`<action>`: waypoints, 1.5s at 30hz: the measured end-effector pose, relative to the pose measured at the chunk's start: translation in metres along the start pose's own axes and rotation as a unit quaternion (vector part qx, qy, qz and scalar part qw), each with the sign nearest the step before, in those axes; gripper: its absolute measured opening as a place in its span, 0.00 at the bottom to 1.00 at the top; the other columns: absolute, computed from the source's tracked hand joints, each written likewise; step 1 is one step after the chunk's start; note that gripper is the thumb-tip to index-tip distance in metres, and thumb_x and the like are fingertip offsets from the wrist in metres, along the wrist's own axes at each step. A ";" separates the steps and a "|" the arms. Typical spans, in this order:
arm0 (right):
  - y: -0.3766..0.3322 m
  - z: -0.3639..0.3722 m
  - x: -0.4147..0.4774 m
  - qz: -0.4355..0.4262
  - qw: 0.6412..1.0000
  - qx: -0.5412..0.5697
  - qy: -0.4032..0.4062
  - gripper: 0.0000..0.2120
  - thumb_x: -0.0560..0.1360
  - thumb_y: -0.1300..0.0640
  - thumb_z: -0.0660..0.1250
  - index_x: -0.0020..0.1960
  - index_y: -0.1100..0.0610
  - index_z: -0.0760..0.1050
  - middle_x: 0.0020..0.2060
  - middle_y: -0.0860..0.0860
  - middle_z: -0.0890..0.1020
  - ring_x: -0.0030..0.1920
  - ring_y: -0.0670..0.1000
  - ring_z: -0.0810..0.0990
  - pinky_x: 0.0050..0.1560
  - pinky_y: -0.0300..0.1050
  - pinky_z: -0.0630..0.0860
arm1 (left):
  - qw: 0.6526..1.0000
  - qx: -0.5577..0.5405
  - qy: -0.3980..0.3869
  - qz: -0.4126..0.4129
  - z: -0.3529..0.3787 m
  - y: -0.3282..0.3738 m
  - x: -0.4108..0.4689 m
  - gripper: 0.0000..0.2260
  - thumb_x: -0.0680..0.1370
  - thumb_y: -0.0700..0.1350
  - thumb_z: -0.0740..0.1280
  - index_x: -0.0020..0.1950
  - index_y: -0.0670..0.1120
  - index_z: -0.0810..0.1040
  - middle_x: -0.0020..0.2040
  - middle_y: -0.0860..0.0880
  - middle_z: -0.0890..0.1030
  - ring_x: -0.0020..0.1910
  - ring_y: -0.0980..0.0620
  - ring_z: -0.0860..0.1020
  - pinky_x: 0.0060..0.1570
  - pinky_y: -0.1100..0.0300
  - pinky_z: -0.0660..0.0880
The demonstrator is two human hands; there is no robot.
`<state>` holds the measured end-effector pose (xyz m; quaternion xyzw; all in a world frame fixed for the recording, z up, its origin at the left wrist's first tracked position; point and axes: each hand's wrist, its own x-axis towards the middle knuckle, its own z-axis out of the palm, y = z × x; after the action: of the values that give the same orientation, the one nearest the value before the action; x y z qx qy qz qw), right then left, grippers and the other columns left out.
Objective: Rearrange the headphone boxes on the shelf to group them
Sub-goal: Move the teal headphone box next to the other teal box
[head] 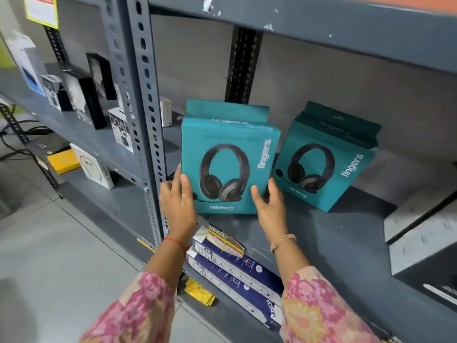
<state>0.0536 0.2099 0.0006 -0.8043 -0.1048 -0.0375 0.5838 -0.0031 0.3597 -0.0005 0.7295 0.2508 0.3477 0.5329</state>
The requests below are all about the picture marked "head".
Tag yellow flat box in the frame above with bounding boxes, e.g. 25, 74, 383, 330
47, 149, 82, 175

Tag beige thread bracelet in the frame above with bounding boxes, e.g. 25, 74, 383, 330
270, 233, 297, 254

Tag person's right hand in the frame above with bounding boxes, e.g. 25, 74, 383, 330
250, 177, 288, 243

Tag white black earphone box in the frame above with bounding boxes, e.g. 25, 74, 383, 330
108, 107, 135, 153

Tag tall black box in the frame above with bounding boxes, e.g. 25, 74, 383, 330
62, 67, 107, 130

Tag yellow price sign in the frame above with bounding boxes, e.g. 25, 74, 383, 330
23, 0, 59, 30

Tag grey metal shelf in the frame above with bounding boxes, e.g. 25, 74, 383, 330
157, 110, 457, 343

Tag yellow packet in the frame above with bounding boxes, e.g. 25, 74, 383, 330
184, 277, 218, 307

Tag red thread wristband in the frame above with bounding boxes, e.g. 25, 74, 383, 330
162, 236, 187, 252

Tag black perforated strut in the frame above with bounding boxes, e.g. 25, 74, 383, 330
0, 103, 63, 199

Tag grey metal rack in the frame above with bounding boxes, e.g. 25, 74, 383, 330
0, 0, 158, 254

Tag yellow red price tag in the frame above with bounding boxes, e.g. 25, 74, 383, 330
207, 224, 245, 258

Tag black cables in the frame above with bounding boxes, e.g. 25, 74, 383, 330
0, 103, 54, 161

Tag black framed box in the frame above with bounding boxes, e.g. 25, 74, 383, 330
85, 52, 117, 101

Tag white blue box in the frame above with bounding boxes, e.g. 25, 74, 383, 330
5, 30, 45, 96

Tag person's left hand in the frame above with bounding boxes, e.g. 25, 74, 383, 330
159, 164, 198, 243

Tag navy white power strip box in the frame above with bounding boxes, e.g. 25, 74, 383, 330
192, 224, 285, 297
185, 248, 285, 331

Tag small black white box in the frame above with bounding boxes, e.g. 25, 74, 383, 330
40, 74, 74, 112

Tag grey perforated upright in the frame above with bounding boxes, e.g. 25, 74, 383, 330
121, 0, 169, 247

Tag person's left forearm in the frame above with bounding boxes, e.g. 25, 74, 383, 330
80, 239, 188, 343

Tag person's right forearm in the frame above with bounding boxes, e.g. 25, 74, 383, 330
273, 239, 383, 343

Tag black perforated upright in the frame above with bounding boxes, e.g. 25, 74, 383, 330
225, 26, 264, 105

